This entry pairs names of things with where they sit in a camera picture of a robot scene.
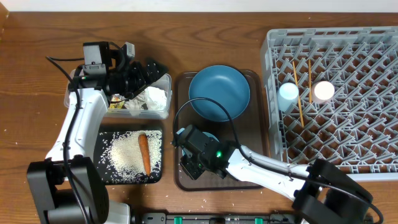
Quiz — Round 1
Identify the light blue bowl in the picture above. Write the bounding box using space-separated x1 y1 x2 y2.
182 132 219 157

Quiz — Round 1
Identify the foil snack wrapper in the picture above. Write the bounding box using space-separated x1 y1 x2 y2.
109 94 126 109

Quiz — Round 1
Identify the white tissue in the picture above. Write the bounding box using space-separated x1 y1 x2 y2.
124 86 167 111

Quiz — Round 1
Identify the orange carrot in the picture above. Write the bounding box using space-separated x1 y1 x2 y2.
138 134 151 175

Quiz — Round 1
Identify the light blue cup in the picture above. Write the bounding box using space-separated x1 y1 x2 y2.
277 82 299 112

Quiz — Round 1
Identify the wooden chopstick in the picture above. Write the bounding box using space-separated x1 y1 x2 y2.
292 60 305 128
308 59 313 104

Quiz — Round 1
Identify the pink cup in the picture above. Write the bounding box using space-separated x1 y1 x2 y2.
311 81 335 104

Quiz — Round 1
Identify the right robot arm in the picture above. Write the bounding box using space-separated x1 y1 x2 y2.
181 141 373 223

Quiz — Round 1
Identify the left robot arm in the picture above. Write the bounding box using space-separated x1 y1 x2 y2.
27 56 168 223

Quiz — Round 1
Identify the black waste tray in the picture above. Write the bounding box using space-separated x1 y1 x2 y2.
93 124 164 185

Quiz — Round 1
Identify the grey dishwasher rack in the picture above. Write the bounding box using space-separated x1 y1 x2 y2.
261 27 397 182

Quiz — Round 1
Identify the clear plastic bin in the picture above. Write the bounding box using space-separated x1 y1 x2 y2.
63 68 172 120

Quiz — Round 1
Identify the brown serving tray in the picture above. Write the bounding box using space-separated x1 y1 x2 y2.
174 70 269 191

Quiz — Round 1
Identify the spilled white rice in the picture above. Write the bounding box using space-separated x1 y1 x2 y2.
101 129 163 184

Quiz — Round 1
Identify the dark blue plate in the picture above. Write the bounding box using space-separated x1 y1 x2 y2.
188 65 251 122

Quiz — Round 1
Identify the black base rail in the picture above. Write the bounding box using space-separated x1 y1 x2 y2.
138 213 299 224

